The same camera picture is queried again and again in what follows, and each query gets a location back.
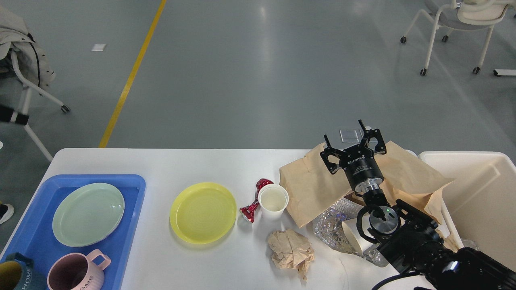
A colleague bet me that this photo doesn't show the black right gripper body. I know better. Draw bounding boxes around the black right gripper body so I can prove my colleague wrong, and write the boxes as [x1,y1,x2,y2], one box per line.
[339,144,385,192]

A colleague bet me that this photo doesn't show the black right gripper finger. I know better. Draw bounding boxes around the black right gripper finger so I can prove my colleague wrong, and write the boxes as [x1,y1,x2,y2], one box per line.
[358,120,387,155]
[320,135,346,175]

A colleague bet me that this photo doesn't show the brown paper bag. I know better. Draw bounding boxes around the brown paper bag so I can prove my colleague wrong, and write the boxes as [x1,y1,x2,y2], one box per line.
[279,143,364,228]
[375,141,453,224]

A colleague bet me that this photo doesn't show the yellow plastic plate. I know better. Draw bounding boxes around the yellow plastic plate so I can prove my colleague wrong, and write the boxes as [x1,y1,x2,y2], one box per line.
[169,182,237,244]

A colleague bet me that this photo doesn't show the dark teal mug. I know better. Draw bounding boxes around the dark teal mug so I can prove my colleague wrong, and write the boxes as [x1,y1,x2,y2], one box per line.
[0,252,47,290]

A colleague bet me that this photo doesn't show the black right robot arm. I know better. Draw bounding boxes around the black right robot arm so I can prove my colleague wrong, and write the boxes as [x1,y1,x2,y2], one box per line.
[320,121,516,290]

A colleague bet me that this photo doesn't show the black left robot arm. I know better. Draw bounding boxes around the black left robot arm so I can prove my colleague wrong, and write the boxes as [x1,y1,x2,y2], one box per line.
[0,105,29,126]

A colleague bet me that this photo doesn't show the lying white paper cup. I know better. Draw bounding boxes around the lying white paper cup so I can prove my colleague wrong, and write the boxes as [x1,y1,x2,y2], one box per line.
[341,218,373,255]

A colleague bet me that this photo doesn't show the silver foil bag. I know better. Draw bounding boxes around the silver foil bag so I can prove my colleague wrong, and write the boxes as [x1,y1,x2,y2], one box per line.
[312,197,389,267]

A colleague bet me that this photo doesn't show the upright white paper cup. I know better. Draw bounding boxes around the upright white paper cup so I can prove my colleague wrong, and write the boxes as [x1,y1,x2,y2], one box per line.
[258,184,289,222]

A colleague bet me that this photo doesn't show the crumpled brown paper ball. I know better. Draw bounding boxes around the crumpled brown paper ball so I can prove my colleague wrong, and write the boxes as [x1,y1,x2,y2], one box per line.
[267,229,315,281]

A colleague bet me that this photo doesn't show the red crumpled foil wrapper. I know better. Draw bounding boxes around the red crumpled foil wrapper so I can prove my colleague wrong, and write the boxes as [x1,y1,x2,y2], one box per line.
[239,178,273,224]

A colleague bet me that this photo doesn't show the white plastic bin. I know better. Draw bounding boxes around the white plastic bin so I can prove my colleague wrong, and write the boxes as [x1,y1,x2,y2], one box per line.
[419,151,516,270]

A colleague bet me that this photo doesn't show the white chair right background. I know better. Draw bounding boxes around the white chair right background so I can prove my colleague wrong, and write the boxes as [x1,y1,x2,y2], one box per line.
[400,0,515,76]

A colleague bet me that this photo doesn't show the white chair background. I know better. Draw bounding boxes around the white chair background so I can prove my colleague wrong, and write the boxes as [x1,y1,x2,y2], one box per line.
[400,0,515,76]
[10,47,70,162]

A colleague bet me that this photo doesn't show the pale green plate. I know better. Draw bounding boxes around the pale green plate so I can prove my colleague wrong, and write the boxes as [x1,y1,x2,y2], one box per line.
[52,183,125,247]

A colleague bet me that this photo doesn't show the pink mug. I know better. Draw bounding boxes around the pink mug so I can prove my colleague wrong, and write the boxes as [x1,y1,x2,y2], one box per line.
[47,249,111,290]

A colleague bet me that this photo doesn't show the blue plastic tray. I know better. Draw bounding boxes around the blue plastic tray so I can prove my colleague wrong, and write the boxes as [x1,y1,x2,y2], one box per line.
[1,174,146,290]

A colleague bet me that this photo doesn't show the beige jacket on chair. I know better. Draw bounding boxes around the beige jacket on chair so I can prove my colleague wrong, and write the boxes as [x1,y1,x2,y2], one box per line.
[0,7,56,90]

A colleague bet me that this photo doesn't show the white chair left background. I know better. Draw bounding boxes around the white chair left background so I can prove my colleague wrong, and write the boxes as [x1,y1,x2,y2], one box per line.
[10,47,70,162]

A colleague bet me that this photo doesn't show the white shoe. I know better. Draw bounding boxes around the white shoe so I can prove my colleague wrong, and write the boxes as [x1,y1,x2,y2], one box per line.
[0,203,15,224]

